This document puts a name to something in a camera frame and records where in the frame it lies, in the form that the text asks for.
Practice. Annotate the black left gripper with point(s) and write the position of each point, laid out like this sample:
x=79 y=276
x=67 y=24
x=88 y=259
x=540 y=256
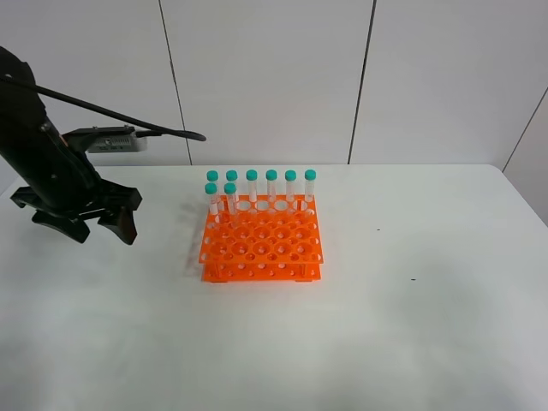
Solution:
x=66 y=189

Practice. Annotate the green-capped test tube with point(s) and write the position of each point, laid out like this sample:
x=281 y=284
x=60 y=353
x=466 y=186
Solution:
x=231 y=197

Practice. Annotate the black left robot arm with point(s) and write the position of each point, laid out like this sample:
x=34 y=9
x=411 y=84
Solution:
x=24 y=121

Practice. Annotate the second row green-capped tube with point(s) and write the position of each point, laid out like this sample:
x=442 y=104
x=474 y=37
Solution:
x=212 y=194

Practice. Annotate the orange test tube rack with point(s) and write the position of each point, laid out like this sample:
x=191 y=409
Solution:
x=263 y=241

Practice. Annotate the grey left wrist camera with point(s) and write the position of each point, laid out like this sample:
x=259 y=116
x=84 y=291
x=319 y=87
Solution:
x=110 y=139

